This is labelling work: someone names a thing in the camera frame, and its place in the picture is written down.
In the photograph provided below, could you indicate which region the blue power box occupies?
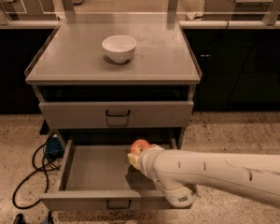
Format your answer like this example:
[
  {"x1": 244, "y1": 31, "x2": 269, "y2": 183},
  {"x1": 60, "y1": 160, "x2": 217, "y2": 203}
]
[{"x1": 44, "y1": 134, "x2": 64, "y2": 159}]

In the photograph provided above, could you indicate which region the black top drawer handle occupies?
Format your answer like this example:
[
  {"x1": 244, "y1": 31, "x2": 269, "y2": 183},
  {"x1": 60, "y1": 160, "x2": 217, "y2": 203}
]
[{"x1": 105, "y1": 109, "x2": 131, "y2": 118}]

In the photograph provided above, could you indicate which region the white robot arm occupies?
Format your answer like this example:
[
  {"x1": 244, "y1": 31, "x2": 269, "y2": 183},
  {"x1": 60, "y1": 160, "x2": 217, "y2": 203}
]
[{"x1": 128, "y1": 145, "x2": 280, "y2": 209}]

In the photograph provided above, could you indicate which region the closed grey top drawer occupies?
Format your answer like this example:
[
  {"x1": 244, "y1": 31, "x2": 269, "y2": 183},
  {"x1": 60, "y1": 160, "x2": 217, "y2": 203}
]
[{"x1": 39, "y1": 101, "x2": 193, "y2": 129}]

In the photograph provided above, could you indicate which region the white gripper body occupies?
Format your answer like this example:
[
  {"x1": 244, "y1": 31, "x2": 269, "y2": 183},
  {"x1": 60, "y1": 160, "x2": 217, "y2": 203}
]
[{"x1": 137, "y1": 145, "x2": 163, "y2": 180}]

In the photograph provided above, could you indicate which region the red apple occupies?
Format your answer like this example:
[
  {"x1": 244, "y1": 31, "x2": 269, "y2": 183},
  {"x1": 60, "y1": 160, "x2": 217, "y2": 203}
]
[{"x1": 131, "y1": 139, "x2": 150, "y2": 154}]

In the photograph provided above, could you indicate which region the black shoe tip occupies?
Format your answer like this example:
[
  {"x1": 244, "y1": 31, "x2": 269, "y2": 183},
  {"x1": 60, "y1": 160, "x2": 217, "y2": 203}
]
[{"x1": 13, "y1": 214, "x2": 27, "y2": 224}]

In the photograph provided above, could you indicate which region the grey metal drawer cabinet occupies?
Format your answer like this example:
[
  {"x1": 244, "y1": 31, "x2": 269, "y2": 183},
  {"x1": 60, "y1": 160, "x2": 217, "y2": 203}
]
[{"x1": 23, "y1": 12, "x2": 203, "y2": 212}]

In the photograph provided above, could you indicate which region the open grey middle drawer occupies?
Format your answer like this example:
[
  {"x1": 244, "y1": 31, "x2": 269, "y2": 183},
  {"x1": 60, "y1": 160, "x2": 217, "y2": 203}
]
[{"x1": 41, "y1": 141, "x2": 173, "y2": 211}]

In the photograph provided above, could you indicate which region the black middle drawer handle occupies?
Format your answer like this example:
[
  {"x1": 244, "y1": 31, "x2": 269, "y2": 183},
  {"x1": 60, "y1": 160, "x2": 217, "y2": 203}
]
[{"x1": 105, "y1": 200, "x2": 132, "y2": 210}]

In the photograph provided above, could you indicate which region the black drawer handle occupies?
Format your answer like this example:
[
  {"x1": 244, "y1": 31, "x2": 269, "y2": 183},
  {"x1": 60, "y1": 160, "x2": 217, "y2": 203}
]
[
  {"x1": 105, "y1": 109, "x2": 131, "y2": 118},
  {"x1": 105, "y1": 200, "x2": 132, "y2": 210}
]

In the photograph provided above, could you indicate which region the white ceramic bowl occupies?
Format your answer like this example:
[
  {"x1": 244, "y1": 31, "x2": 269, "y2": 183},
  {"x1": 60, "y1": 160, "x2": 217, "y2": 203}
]
[{"x1": 102, "y1": 35, "x2": 137, "y2": 63}]

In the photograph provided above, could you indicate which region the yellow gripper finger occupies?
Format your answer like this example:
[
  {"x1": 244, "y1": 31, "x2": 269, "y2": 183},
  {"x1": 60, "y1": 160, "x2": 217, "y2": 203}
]
[{"x1": 128, "y1": 153, "x2": 140, "y2": 170}]

